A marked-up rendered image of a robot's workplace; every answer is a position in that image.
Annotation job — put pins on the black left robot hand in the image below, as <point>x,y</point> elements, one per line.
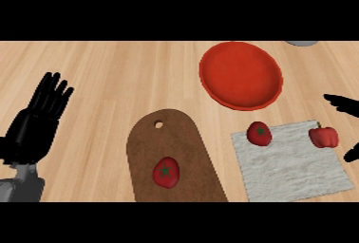
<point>33,126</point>

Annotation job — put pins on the red bowl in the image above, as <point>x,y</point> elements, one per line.
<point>241,76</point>

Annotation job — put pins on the red tomato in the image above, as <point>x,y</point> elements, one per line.
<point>259,134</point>
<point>166,172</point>

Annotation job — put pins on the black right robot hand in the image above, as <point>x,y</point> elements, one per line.
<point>346,104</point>

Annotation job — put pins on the grey round object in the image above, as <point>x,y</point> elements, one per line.
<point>303,43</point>

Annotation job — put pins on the red bell pepper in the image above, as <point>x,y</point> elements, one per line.
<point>324,136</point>

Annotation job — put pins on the white cloth placemat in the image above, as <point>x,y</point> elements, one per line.
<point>290,164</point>

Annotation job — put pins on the brown wooden cutting board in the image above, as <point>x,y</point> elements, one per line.
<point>173,152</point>

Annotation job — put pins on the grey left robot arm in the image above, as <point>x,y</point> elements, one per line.
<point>21,185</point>

